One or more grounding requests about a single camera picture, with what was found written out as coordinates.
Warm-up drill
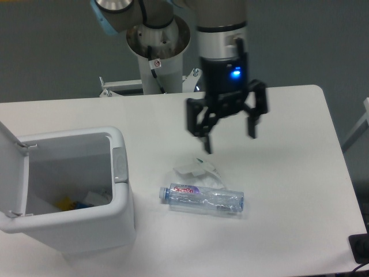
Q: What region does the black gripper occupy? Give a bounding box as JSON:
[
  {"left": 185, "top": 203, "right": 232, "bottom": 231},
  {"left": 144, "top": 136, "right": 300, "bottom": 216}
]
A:
[{"left": 186, "top": 53, "right": 268, "bottom": 154}]

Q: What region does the grey trash can push button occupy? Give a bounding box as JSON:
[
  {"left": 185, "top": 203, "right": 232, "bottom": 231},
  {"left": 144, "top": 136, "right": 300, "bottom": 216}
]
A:
[{"left": 112, "top": 147, "right": 129, "bottom": 184}]

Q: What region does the white plastic trash can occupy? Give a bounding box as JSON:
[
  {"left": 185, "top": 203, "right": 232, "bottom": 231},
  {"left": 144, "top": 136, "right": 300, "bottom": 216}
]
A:
[{"left": 1, "top": 126, "right": 136, "bottom": 253}]

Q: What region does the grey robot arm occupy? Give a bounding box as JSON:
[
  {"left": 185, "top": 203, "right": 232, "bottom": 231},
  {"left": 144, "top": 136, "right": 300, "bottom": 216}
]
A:
[{"left": 91, "top": 1, "right": 268, "bottom": 152}]

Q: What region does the yellow item in trash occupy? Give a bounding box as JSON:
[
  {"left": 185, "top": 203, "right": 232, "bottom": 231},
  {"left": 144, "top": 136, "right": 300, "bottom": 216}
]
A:
[{"left": 55, "top": 197, "right": 76, "bottom": 211}]

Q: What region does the crumpled clear plastic wrapper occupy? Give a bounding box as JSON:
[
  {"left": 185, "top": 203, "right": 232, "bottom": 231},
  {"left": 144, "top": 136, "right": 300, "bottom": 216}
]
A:
[{"left": 165, "top": 157, "right": 227, "bottom": 189}]

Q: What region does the clear plastic water bottle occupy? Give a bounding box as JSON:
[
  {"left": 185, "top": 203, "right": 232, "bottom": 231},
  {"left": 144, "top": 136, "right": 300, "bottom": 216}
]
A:
[{"left": 159, "top": 184, "right": 244, "bottom": 217}]

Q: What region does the black device at table edge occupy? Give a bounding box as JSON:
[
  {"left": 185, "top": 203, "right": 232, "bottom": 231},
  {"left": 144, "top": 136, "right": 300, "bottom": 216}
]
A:
[{"left": 348, "top": 234, "right": 368, "bottom": 264}]

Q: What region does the white pedestal base frame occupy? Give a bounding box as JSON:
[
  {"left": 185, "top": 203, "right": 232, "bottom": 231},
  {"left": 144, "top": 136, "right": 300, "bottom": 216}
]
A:
[{"left": 99, "top": 68, "right": 205, "bottom": 98}]

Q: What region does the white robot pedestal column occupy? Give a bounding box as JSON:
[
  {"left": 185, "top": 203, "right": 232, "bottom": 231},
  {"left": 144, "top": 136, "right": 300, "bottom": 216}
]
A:
[{"left": 126, "top": 16, "right": 190, "bottom": 95}]

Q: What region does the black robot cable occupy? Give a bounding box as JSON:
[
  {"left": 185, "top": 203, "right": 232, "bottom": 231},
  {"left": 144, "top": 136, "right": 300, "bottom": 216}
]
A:
[{"left": 146, "top": 45, "right": 167, "bottom": 95}]

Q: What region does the white frame at right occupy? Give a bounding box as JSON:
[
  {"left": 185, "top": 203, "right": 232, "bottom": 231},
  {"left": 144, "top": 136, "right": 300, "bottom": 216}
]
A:
[{"left": 341, "top": 98, "right": 368, "bottom": 153}]

